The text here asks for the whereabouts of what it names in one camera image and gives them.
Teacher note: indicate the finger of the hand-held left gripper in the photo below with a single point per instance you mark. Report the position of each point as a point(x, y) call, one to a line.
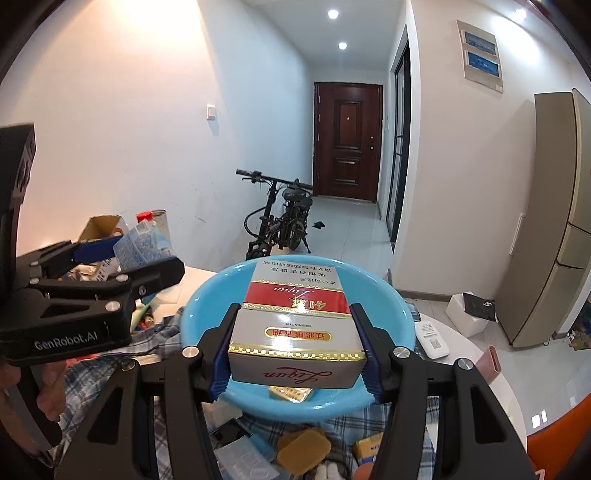
point(152, 274)
point(94, 249)

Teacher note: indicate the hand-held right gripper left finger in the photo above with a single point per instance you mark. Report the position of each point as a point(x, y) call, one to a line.
point(219, 383)

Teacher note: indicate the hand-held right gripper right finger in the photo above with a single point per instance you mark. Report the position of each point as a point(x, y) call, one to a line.
point(371, 369)

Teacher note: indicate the light blue and white box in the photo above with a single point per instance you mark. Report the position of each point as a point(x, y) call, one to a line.
point(143, 244)

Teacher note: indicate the blue plastic basin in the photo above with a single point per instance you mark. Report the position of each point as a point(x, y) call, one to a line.
point(207, 300)

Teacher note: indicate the red and white carton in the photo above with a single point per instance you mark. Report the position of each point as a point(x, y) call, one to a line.
point(295, 332)

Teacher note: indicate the person's left hand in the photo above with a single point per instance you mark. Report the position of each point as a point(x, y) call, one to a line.
point(51, 392)

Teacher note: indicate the brown cardboard box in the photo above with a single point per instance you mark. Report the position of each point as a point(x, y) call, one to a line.
point(99, 226)

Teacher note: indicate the blue plaid cloth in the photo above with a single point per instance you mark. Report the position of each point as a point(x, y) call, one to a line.
point(85, 383)

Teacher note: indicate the white remote control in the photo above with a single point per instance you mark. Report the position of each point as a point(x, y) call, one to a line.
point(431, 339)

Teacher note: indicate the blue and gold box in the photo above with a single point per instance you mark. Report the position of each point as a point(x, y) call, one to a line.
point(367, 450)

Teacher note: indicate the grey box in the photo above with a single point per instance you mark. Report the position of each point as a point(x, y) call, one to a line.
point(244, 461)

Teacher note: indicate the white cardboard box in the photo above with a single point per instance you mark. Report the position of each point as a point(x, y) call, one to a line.
point(457, 316)

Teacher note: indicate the amber soap case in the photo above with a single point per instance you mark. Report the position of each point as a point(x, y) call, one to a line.
point(302, 450)

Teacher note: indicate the pink cup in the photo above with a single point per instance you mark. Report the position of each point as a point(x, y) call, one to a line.
point(489, 364)

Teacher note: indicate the black bag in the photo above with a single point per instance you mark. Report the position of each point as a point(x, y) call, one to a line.
point(480, 307)

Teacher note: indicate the black bicycle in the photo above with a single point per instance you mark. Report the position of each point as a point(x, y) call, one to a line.
point(281, 221)

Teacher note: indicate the orange chair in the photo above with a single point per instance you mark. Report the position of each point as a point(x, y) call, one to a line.
point(563, 443)

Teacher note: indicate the brown entrance door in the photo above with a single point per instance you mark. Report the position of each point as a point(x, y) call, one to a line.
point(346, 138)

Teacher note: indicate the black framed glass door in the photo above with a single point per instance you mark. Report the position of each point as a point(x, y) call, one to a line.
point(399, 138)

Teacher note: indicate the beige refrigerator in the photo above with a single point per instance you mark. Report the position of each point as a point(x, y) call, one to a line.
point(554, 207)

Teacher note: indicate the white light switch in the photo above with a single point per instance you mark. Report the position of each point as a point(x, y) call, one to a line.
point(211, 112)

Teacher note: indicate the white wall socket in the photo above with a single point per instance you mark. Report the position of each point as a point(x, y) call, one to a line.
point(539, 421)

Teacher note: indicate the wall electrical panel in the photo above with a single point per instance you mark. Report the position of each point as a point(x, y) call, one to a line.
point(480, 55)

